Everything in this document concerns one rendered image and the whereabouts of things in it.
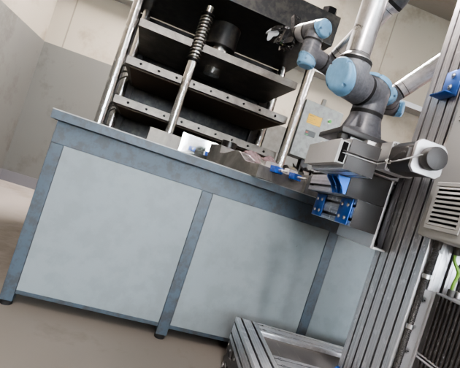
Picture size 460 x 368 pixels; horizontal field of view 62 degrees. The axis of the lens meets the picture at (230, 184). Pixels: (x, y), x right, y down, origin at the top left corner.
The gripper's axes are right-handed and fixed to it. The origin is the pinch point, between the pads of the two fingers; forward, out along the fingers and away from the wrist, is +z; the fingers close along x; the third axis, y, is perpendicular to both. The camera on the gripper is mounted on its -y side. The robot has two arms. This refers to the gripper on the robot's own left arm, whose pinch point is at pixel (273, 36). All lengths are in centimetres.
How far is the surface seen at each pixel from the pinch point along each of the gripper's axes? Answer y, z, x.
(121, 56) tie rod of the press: 26, 84, -39
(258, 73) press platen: -10, 65, 39
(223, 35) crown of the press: -27, 91, 16
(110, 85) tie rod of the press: 45, 84, -38
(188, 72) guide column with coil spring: 15, 73, -3
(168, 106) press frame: 24, 153, 25
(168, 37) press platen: -1, 86, -19
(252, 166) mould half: 62, -17, 8
